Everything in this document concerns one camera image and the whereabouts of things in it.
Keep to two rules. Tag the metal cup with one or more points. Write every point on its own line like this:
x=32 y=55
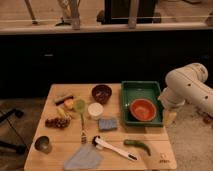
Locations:
x=43 y=144

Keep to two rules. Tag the green spatula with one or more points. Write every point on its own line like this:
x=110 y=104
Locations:
x=79 y=107

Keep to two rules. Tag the orange fruit toy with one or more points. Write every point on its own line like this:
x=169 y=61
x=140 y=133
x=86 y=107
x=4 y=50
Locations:
x=69 y=104

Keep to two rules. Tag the brown sushi toy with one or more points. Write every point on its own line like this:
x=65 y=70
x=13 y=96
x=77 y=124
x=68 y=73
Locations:
x=61 y=100

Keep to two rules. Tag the green plastic tray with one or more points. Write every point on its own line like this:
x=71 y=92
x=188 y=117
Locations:
x=131 y=90

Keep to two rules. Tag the bunch of dark grapes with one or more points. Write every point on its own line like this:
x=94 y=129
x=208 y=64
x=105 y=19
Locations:
x=59 y=123

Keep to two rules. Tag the green pepper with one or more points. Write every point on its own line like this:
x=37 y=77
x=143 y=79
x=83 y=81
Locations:
x=137 y=143

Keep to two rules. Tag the blue sponge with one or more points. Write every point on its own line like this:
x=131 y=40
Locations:
x=107 y=124

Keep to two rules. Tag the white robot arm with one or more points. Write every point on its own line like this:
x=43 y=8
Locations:
x=186 y=84

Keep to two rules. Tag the white handled brush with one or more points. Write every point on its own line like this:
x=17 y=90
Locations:
x=98 y=141

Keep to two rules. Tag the yellow corn toy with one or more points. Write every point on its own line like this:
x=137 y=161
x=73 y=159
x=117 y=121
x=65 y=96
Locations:
x=62 y=113

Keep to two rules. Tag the orange bowl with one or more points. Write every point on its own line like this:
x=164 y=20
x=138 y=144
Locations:
x=143 y=109

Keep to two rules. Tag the grey blue cloth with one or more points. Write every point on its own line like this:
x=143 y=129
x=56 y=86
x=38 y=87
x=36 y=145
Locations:
x=86 y=157

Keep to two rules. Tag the white round container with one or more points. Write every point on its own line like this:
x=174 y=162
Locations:
x=95 y=110

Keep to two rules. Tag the purple bowl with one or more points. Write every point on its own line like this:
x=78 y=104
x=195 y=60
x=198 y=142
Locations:
x=101 y=93

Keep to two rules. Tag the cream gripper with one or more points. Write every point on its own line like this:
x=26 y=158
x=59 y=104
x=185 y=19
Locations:
x=168 y=117

